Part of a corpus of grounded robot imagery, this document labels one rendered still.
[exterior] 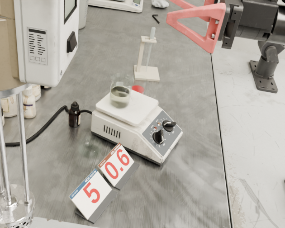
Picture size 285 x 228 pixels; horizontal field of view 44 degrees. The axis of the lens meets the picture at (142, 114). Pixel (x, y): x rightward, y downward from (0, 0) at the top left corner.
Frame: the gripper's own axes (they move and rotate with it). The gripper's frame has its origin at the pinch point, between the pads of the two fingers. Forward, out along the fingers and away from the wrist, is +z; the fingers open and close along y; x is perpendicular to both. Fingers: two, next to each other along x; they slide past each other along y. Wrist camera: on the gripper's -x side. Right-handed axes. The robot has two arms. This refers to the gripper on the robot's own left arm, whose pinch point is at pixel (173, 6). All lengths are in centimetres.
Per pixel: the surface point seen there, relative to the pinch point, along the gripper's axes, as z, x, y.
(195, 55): -14, 40, -67
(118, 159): 5.6, 37.7, -4.1
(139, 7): 11, 38, -100
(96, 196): 8.4, 38.6, 6.3
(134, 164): 1.9, 39.8, -5.5
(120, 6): 20, 38, -98
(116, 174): 5.4, 38.8, -0.6
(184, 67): -10, 40, -57
